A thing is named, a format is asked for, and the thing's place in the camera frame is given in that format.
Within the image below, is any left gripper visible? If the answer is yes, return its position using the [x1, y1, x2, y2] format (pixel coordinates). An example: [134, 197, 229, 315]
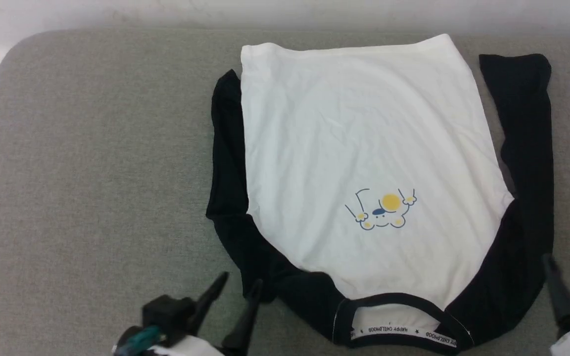
[149, 271, 264, 356]

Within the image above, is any white shirt with black sleeves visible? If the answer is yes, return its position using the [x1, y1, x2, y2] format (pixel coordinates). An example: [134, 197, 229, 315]
[206, 34, 556, 356]

